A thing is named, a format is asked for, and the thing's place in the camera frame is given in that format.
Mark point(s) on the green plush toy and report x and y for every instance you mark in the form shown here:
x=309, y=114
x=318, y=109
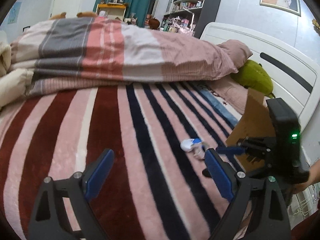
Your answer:
x=255, y=76

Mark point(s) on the striped plush blanket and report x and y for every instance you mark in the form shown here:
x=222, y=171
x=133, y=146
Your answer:
x=112, y=142

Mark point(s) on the person's right hand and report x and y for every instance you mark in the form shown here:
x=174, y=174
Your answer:
x=315, y=175

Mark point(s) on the tall dark bookshelf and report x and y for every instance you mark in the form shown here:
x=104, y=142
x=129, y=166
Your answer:
x=212, y=2

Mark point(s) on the pink striped pillow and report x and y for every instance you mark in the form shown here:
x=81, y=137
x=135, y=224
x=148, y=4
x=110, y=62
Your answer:
x=237, y=52

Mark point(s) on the white door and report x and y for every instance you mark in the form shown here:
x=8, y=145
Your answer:
x=67, y=1

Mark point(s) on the yellow shelf unit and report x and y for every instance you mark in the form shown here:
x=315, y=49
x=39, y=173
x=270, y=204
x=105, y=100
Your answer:
x=111, y=11

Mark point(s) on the small blue wall poster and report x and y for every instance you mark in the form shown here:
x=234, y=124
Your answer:
x=15, y=13

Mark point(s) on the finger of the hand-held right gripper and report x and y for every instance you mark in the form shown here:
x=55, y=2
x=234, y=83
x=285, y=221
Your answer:
x=206, y=173
x=231, y=150

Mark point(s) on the yellow wall ornament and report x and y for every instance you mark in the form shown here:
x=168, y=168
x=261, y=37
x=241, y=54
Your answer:
x=317, y=25

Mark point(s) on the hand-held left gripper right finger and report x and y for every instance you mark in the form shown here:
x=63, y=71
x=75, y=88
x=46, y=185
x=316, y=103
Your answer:
x=220, y=175

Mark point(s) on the flat pink pillow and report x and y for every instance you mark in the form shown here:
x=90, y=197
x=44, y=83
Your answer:
x=230, y=95

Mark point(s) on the white round case blue inside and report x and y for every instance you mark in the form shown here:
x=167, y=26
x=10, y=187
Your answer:
x=188, y=145

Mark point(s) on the brown cardboard box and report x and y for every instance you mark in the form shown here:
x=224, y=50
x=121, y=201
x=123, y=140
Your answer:
x=255, y=120

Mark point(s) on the dark red cloth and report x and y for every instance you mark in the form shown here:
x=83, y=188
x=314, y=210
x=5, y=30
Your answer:
x=306, y=228

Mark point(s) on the framed wall picture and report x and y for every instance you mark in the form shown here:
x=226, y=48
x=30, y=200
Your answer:
x=280, y=0

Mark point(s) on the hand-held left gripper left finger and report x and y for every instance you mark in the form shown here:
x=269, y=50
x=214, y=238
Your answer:
x=97, y=175

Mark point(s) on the brown round vase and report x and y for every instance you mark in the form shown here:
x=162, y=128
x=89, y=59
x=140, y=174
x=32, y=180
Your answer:
x=153, y=23

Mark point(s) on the white bed headboard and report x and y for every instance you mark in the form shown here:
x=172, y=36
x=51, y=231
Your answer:
x=282, y=55

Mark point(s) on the brown plush bear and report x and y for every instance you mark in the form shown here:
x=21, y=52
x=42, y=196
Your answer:
x=58, y=16
x=86, y=14

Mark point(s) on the small clear plastic item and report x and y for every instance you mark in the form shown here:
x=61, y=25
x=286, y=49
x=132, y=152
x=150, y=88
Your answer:
x=201, y=152

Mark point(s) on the teal curtain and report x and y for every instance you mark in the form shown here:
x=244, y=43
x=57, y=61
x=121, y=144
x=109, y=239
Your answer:
x=140, y=2

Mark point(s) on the folded striped quilt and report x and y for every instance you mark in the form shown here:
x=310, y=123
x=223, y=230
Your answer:
x=112, y=50

